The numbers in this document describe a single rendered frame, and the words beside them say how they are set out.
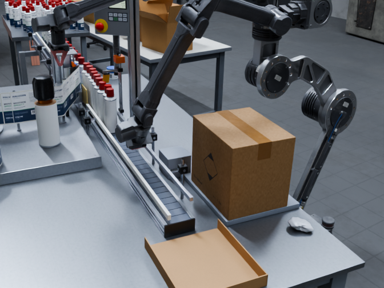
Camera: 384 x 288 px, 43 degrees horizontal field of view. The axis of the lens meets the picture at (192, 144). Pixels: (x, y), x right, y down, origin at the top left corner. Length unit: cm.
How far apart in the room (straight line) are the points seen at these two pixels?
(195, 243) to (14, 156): 87
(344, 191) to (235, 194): 215
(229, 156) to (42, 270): 66
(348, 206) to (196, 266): 217
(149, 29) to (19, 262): 278
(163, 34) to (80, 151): 199
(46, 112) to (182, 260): 89
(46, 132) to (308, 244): 113
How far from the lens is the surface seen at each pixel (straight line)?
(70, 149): 209
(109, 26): 222
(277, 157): 163
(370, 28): 854
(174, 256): 152
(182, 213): 163
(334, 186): 374
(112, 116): 217
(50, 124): 208
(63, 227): 169
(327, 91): 250
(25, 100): 227
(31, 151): 211
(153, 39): 400
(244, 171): 158
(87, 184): 192
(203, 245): 156
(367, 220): 341
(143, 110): 169
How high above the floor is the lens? 177
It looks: 25 degrees down
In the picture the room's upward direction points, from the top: 2 degrees clockwise
